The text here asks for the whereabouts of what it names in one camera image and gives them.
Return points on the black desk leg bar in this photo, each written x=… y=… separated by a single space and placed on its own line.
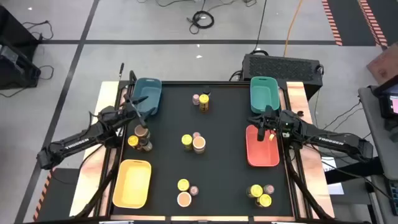
x=357 y=169

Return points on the white paper sheet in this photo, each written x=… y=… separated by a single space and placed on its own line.
x=335 y=188

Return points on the brown cardboard box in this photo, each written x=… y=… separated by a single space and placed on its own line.
x=385 y=63

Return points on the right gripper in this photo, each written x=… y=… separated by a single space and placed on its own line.
x=280 y=121

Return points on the black equipment cart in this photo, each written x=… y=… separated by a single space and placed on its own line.
x=15 y=71

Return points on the large tan-lid jar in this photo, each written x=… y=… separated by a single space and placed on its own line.
x=142 y=131
x=199 y=143
x=184 y=199

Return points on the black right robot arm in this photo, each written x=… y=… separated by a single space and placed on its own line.
x=329 y=140

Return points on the black floor mat striped edge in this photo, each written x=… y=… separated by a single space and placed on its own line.
x=62 y=193
x=351 y=21
x=388 y=12

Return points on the black perforated computer case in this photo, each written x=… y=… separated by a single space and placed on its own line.
x=280 y=67

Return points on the black monitor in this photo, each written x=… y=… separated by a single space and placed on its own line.
x=388 y=104

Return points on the coral plastic bin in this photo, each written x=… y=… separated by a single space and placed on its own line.
x=262 y=152

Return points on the black table mat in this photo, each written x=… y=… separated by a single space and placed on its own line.
x=224 y=118

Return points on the black aluminium table frame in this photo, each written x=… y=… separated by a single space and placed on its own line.
x=224 y=82

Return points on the grey desk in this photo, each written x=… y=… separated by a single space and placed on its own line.
x=373 y=130

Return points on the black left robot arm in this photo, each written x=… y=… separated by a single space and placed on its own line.
x=77 y=143

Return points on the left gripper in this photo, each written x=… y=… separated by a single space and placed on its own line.
x=127 y=112

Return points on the yellow-orange plastic bin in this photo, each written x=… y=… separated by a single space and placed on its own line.
x=132 y=183

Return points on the black round knob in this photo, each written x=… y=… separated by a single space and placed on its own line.
x=300 y=113

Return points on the teal plastic bin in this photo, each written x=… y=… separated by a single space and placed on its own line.
x=264 y=93

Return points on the thin black rod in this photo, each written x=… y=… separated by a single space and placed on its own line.
x=121 y=71

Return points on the black diagonal frame strut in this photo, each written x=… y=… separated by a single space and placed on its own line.
x=306 y=194
x=99 y=193

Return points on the blue plastic bin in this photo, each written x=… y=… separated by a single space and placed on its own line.
x=149 y=90

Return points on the small glass spice jar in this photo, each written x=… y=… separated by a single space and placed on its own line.
x=195 y=99
x=193 y=190
x=268 y=189
x=196 y=134

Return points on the black keyboard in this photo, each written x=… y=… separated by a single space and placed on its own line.
x=394 y=196

